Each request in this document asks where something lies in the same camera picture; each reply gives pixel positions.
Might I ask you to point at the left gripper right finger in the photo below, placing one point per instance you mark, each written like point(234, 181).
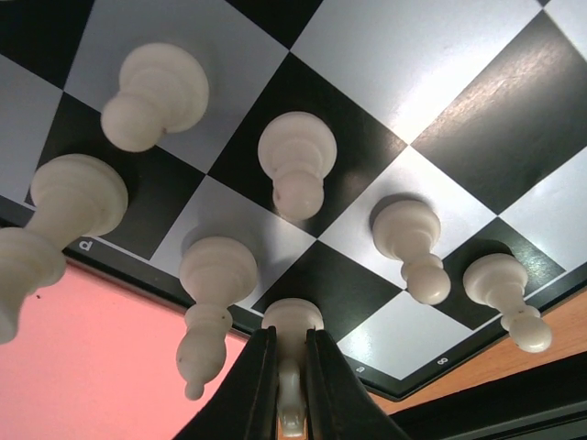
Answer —
point(339, 406)

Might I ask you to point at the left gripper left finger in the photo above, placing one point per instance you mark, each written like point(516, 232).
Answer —
point(244, 406)

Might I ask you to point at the white knight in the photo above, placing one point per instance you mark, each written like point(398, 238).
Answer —
point(292, 317)

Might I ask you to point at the white bishop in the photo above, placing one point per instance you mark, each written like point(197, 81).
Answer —
point(216, 272)

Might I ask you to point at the white pawn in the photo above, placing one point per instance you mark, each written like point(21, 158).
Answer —
point(297, 150)
point(407, 231)
point(162, 89)
point(499, 281)

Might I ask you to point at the white king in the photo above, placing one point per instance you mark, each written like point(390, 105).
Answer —
point(75, 196)

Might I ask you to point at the pink plastic tray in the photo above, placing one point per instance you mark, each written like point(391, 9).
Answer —
point(93, 361)

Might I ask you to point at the black white chessboard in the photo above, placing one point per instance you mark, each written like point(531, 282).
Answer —
point(475, 108)

